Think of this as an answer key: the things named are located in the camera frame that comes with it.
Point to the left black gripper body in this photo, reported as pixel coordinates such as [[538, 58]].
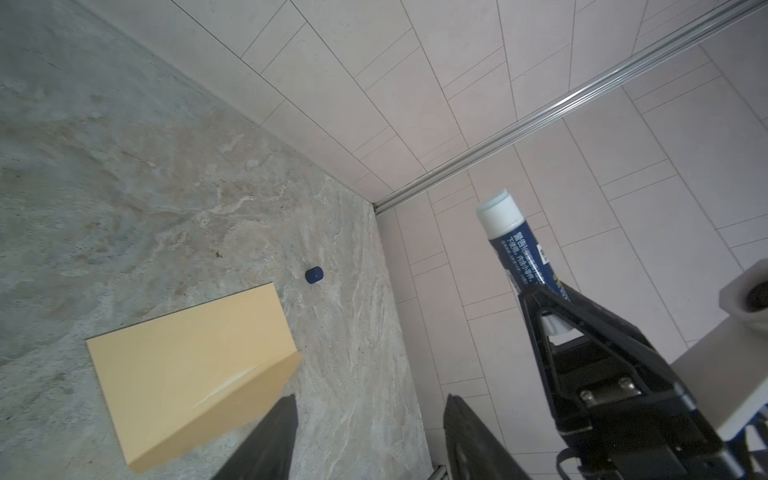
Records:
[[645, 452]]

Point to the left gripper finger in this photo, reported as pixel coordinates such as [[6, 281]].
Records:
[[599, 371]]

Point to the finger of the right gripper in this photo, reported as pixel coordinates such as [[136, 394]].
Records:
[[473, 451], [267, 452]]

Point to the yellow paper envelope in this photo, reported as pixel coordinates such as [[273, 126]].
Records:
[[176, 382]]

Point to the blue white glue stick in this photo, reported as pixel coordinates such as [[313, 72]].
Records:
[[517, 248]]

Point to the dark blue glue cap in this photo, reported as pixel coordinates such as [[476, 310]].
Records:
[[314, 274]]

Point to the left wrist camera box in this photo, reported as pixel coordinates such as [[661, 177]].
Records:
[[726, 371]]

